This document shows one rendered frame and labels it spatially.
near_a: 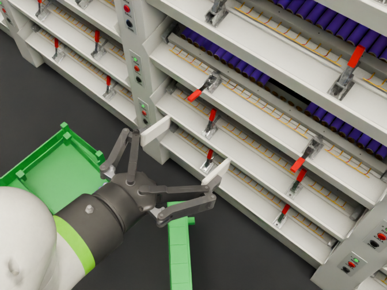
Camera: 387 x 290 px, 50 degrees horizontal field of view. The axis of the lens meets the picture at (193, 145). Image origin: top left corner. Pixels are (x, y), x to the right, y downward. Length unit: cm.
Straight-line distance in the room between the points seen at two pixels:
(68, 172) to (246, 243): 61
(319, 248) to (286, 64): 62
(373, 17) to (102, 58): 88
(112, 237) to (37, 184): 84
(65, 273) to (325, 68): 52
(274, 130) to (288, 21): 24
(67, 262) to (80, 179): 87
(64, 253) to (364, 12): 50
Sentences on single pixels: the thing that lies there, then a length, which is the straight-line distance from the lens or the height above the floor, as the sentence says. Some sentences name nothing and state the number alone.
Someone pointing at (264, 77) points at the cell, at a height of 58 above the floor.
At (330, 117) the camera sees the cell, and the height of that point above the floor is 58.
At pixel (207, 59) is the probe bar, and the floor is 58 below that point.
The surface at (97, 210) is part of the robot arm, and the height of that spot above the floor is 76.
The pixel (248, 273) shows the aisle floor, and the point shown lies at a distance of 134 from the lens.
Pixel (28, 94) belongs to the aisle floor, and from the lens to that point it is 178.
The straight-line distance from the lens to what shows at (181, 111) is 116.
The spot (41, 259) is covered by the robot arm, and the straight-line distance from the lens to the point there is 45.
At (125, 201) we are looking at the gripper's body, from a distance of 61.
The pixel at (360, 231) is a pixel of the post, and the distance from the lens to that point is 98.
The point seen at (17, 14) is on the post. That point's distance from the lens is 169.
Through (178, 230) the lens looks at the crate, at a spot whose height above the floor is 20.
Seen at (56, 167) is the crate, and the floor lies 10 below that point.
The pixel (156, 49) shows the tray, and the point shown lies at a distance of 105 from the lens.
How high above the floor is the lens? 128
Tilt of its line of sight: 58 degrees down
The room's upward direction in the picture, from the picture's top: straight up
